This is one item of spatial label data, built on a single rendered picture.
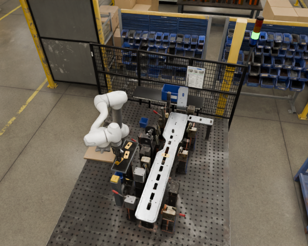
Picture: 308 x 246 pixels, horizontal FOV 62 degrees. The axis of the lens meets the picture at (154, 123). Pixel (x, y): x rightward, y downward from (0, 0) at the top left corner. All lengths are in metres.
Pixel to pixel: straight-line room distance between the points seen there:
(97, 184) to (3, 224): 1.42
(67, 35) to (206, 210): 3.47
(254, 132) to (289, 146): 0.54
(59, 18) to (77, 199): 2.92
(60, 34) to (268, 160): 3.87
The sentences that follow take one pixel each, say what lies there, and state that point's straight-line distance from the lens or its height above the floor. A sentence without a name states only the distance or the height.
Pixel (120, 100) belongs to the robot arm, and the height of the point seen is 1.49.
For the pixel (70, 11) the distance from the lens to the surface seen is 4.43.
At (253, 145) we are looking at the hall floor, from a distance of 4.31.
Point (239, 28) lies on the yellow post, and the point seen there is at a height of 1.94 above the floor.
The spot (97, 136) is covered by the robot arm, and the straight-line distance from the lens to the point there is 1.98.
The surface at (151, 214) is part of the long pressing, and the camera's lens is 2.28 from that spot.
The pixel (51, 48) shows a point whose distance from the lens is 4.98.
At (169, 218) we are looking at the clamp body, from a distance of 2.30.
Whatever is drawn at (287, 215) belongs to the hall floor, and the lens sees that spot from 3.78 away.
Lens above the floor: 3.06
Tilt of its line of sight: 45 degrees down
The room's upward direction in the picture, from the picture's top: straight up
